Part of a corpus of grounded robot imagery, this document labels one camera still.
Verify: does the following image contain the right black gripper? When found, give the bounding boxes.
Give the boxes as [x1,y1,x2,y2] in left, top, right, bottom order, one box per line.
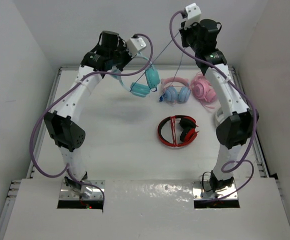
[180,17,202,53]

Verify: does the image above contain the teal cat-ear headphones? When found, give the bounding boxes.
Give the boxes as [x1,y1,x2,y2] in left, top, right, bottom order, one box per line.
[109,51,161,98]

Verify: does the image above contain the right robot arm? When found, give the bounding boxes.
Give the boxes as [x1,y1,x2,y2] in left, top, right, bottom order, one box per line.
[179,19,259,192]

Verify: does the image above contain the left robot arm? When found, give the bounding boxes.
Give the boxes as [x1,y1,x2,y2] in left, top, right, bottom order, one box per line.
[44,30,132,181]

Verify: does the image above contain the pink gaming headphones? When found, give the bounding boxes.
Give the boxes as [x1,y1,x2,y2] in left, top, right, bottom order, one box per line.
[190,72,217,109]

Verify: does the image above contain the pink blue cat-ear headphones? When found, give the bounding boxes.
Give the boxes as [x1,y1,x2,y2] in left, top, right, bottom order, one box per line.
[159,76,191,104]

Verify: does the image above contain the white grey headphones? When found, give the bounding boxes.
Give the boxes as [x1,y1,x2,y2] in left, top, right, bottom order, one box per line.
[214,107,225,127]

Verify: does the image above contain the red black headphones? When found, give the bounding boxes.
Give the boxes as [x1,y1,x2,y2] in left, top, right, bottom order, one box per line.
[157,115,198,148]

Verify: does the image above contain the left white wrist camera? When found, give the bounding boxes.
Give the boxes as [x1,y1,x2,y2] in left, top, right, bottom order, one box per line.
[126,36,147,58]

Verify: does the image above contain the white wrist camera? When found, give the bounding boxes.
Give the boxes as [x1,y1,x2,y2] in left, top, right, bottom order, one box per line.
[126,36,147,58]
[182,3,202,29]

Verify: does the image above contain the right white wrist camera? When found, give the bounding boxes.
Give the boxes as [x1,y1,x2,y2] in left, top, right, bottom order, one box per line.
[182,3,202,29]

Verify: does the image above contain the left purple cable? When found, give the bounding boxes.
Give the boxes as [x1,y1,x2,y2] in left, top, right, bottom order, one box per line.
[29,33,153,206]

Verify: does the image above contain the purple cable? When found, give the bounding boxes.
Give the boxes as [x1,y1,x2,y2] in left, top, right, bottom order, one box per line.
[29,33,153,206]
[169,9,258,201]

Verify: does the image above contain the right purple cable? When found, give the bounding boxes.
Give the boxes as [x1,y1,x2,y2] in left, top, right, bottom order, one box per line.
[169,9,258,201]

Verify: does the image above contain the aluminium table frame rail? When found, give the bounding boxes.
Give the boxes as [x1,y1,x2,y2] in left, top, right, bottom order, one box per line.
[0,65,284,240]

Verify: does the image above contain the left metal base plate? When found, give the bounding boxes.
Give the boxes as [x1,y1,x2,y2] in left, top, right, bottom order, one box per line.
[59,181,105,201]

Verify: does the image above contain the metal base plate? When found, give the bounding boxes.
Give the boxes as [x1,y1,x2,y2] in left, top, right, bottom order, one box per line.
[59,181,105,201]
[192,180,238,201]

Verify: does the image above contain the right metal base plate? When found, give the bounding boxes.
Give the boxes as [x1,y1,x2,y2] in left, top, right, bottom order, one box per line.
[192,180,238,201]

